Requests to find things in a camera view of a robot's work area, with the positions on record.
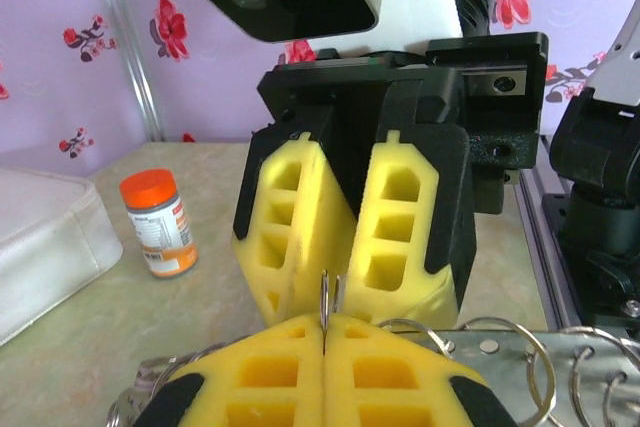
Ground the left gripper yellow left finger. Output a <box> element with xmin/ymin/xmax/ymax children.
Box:
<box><xmin>132</xmin><ymin>314</ymin><xmax>326</xmax><ymax>427</ymax></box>

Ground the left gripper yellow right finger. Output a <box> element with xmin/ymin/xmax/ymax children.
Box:
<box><xmin>324</xmin><ymin>311</ymin><xmax>519</xmax><ymax>427</ymax></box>

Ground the orange capped pill bottle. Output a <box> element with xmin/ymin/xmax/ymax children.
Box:
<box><xmin>118</xmin><ymin>169</ymin><xmax>200</xmax><ymax>279</ymax></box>

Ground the white square lidded box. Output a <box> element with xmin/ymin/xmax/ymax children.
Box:
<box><xmin>0</xmin><ymin>166</ymin><xmax>125</xmax><ymax>348</ymax></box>

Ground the aluminium frame rail long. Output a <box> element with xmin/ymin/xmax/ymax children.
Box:
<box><xmin>514</xmin><ymin>166</ymin><xmax>640</xmax><ymax>348</ymax></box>

